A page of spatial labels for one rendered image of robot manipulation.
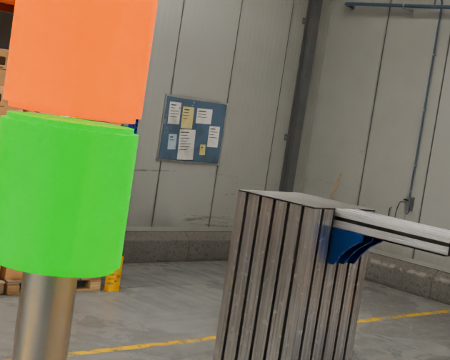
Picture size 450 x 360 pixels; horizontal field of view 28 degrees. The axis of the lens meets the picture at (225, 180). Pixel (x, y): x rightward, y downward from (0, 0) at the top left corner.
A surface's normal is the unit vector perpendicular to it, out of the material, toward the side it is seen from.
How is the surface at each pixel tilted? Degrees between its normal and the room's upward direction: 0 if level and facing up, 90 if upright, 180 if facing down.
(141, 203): 90
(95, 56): 90
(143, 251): 90
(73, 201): 90
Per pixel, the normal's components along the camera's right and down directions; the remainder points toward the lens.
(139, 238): 0.55, -0.68
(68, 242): 0.31, 0.12
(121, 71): 0.74, 0.17
